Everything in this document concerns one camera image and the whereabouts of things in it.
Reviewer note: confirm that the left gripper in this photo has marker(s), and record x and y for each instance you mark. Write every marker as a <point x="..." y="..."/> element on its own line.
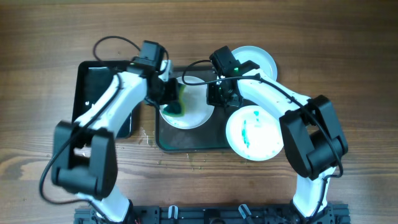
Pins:
<point x="170" y="94"/>

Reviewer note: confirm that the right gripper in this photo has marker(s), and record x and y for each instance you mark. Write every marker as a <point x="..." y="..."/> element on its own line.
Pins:
<point x="217" y="95"/>

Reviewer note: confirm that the teal scrub sponge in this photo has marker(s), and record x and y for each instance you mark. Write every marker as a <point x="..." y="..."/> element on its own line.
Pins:
<point x="177" y="107"/>

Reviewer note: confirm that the white plate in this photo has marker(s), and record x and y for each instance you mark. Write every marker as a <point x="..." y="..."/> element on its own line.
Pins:
<point x="254" y="134"/>
<point x="197" y="111"/>
<point x="258" y="56"/>

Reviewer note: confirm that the white plate top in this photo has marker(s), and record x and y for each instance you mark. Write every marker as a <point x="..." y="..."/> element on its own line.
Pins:
<point x="258" y="56"/>

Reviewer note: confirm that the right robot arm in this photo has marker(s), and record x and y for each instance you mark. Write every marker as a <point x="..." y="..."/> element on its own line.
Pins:
<point x="312" y="137"/>

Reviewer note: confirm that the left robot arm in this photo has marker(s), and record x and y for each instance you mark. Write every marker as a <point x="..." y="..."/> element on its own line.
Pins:
<point x="84" y="153"/>

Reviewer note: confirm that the large dark serving tray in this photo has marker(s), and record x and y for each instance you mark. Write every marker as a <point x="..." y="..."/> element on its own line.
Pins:
<point x="211" y="136"/>

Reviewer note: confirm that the black water tray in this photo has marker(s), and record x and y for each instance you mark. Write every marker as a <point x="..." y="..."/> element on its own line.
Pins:
<point x="93" y="79"/>

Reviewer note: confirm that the black mounting rail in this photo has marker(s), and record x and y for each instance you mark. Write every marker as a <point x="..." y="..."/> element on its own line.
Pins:
<point x="276" y="213"/>

